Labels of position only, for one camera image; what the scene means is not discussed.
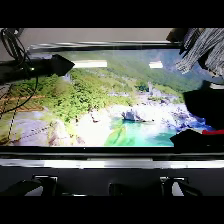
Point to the black long-sleeved shirt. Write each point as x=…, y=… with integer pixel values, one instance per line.
x=193, y=141

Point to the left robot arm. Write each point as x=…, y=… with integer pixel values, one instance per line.
x=40, y=68

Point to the dark brown garment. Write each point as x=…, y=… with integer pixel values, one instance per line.
x=176, y=33

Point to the grey striped garment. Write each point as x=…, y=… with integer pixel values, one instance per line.
x=206, y=40

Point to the silver frame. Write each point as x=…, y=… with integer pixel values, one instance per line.
x=100, y=163

